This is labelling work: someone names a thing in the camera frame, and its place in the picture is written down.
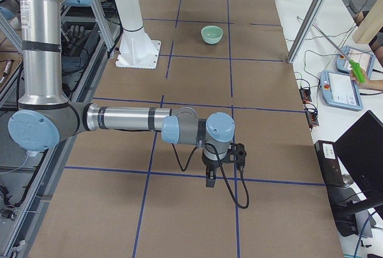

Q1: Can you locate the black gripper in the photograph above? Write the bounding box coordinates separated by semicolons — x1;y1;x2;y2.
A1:
202;154;222;187

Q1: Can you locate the black computer box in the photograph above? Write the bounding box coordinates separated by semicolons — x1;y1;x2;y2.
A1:
314;140;373;238

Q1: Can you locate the person in black shirt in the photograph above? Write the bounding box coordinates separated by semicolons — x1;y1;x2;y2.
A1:
348;9;383;91

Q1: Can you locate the far blue teach pendant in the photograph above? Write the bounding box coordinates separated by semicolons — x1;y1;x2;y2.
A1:
336;45;376;78

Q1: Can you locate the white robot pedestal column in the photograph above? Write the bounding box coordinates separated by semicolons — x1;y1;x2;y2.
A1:
115;0;161;69

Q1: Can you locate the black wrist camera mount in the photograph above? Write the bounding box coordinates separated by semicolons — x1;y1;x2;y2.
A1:
223;142;247;172

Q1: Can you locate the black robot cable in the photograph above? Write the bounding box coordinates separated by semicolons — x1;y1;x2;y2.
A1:
171;142;250;210

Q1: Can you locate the aluminium frame post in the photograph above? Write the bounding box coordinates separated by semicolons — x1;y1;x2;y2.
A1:
287;0;325;63

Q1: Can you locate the black monitor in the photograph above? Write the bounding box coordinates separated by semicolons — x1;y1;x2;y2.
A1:
335;110;382;198

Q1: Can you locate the silver reacher grabber tool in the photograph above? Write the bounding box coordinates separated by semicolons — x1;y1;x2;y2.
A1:
312;23;366;83

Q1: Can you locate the black orange power strip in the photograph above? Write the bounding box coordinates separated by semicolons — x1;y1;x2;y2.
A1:
303;103;319;129
299;87;312;103

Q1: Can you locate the near blue teach pendant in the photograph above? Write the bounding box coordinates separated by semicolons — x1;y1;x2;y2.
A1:
320;70;363;111

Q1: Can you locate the blue teach pendant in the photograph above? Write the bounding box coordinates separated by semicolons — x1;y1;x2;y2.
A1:
320;70;363;111
336;45;376;78

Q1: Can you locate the green ceramic bowl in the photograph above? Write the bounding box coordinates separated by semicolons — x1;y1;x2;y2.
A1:
200;25;224;45

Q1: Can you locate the person's hand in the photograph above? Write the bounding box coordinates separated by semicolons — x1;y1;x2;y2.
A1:
349;69;381;90

